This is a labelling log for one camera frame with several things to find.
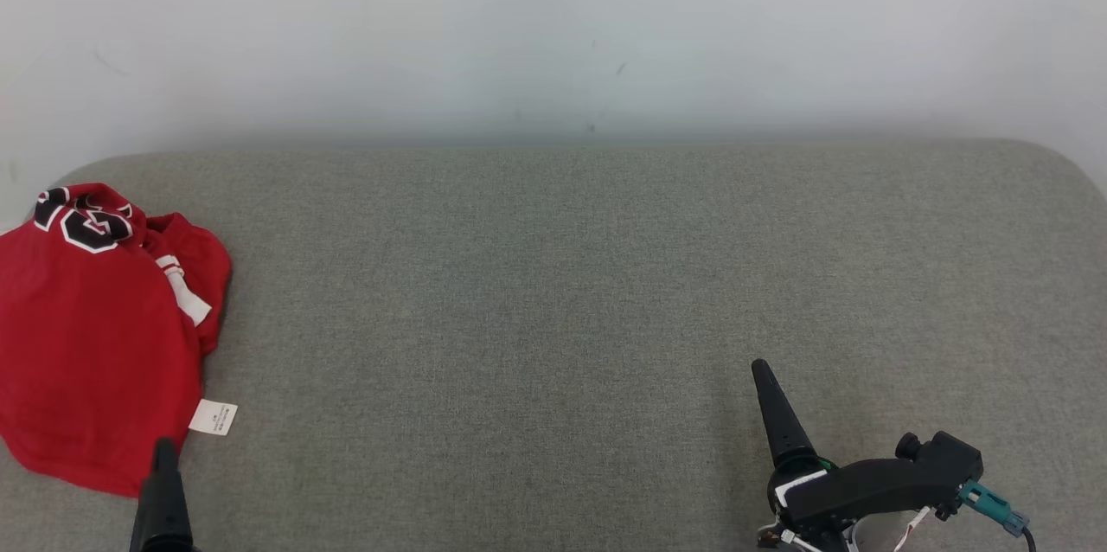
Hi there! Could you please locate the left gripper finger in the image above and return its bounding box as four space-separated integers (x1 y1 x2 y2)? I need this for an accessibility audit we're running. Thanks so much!
130 438 195 552

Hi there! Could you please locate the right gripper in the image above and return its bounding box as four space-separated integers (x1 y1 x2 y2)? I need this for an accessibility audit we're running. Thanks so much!
751 359 961 552

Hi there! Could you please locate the red basketball jersey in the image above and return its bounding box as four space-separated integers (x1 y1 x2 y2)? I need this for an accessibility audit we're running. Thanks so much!
0 183 239 497

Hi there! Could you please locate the right camera cable teal plug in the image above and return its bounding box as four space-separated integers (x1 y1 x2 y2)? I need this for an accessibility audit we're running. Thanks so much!
958 479 1039 552

